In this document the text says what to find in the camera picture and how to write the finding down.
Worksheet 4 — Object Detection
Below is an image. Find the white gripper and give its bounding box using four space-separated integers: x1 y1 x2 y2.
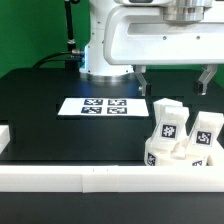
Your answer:
103 4 224 96

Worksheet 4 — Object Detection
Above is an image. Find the white round stool seat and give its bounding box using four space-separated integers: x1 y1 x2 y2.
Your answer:
144 139 208 167

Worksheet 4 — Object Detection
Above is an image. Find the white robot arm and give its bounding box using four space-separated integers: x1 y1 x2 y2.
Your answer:
80 0 224 95

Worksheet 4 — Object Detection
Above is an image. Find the white marker sheet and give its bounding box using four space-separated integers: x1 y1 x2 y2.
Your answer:
58 98 149 117

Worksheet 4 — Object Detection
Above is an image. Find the black pole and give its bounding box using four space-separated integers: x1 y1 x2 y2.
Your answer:
64 0 80 51

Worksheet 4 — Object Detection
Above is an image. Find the white front fence bar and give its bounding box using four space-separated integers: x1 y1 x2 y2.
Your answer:
0 165 224 193

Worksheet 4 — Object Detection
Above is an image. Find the white fence bar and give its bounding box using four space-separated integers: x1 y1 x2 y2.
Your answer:
0 165 224 193
0 125 10 154

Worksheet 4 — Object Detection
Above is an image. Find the white left fence bar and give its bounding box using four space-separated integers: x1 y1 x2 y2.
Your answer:
0 125 10 154

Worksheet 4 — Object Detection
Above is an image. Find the black cable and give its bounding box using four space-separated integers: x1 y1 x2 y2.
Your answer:
32 49 87 69

